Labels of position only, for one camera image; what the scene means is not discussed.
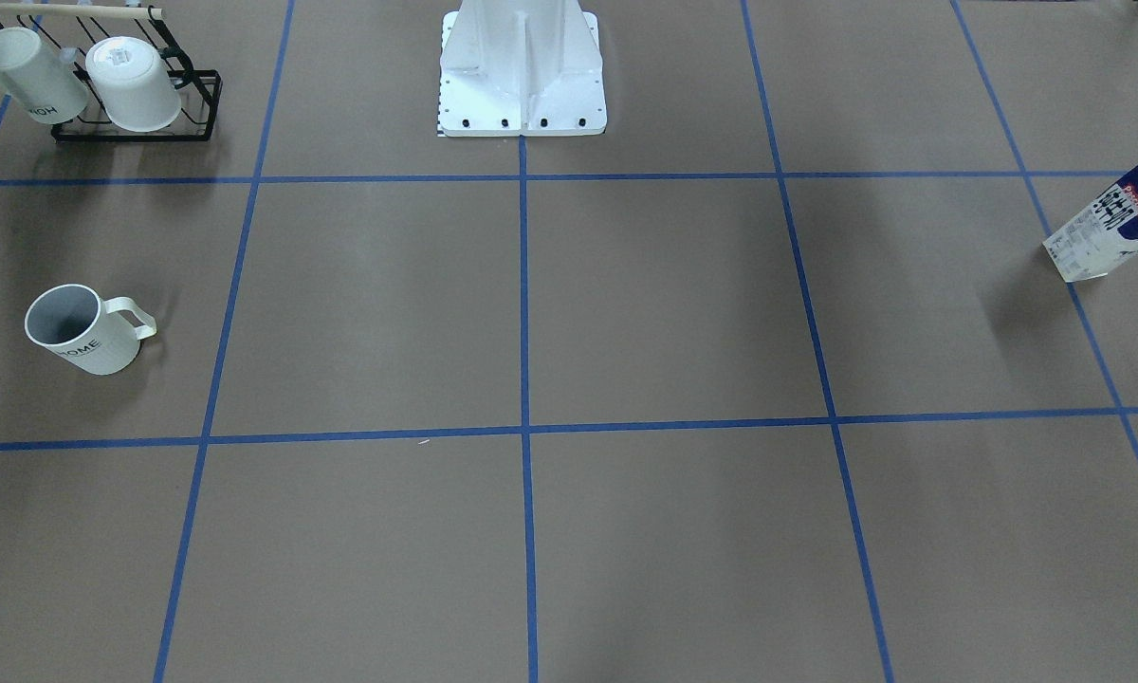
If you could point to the white HOME mug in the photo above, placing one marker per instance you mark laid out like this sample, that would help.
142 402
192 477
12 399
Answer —
100 336

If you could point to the blue white milk carton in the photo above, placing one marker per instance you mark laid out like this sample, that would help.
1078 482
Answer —
1101 237

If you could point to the white mug on rack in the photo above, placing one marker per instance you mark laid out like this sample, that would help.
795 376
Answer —
34 78
133 83

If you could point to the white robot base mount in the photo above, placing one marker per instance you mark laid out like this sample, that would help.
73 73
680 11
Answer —
520 68

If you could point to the black wire mug rack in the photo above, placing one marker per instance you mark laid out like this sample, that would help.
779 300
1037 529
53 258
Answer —
73 27

